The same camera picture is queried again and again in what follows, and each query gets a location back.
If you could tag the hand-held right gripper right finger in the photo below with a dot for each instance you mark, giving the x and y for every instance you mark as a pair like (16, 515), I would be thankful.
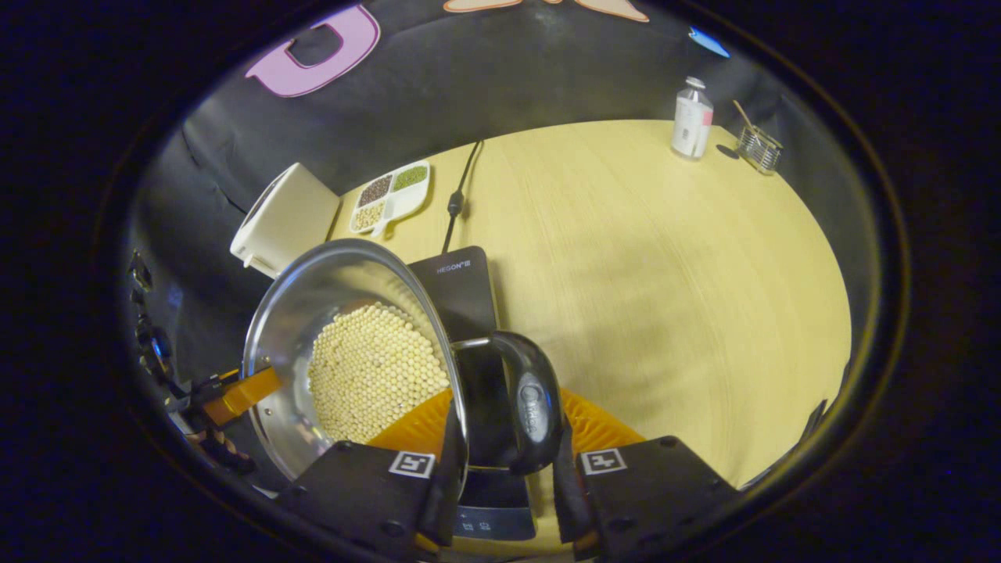
(571, 500)

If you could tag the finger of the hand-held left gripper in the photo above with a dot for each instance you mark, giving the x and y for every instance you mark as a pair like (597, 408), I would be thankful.
(246, 393)

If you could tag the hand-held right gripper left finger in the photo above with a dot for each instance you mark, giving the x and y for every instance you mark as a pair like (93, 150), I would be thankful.
(442, 500)

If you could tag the pile of yellow soybeans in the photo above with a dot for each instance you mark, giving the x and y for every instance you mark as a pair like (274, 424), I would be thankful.
(367, 367)

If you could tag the black induction cooktop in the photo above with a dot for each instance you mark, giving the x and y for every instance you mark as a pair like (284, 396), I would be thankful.
(461, 297)

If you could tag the white toaster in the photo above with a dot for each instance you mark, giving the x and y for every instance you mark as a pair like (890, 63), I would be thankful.
(285, 219)

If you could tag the white divided dish with beans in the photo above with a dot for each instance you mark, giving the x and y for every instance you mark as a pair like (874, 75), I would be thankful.
(407, 202)

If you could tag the clear bottle with white label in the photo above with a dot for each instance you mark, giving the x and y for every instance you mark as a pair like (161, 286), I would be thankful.
(692, 125)

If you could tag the wooden stick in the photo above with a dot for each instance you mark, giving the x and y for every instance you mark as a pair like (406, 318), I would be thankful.
(745, 119)

